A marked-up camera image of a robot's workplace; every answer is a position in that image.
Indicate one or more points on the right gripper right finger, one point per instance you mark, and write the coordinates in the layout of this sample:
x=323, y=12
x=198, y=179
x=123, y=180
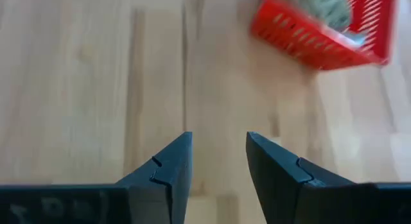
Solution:
x=276, y=185

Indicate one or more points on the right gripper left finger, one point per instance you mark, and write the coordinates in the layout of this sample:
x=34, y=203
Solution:
x=167, y=192

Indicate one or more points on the red plastic mesh basket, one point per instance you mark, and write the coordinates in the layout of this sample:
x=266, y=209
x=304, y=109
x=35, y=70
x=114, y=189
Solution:
x=305, y=41

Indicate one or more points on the pale green wrapper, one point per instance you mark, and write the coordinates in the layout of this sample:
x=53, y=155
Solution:
x=321, y=9

